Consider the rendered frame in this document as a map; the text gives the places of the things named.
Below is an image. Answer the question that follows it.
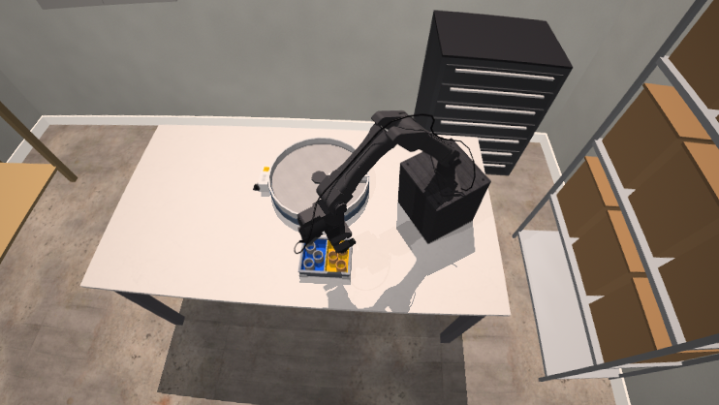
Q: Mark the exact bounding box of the yellow bin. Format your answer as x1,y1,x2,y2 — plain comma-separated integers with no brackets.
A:
325,240,349,272

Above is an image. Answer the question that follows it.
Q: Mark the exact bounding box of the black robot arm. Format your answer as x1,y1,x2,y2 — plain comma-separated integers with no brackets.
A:
297,110,461,245

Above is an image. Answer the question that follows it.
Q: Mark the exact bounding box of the blue bin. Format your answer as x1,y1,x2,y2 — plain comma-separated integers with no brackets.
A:
301,239,327,270

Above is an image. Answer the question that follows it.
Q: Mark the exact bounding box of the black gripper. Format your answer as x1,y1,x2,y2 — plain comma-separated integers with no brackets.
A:
327,219,356,254

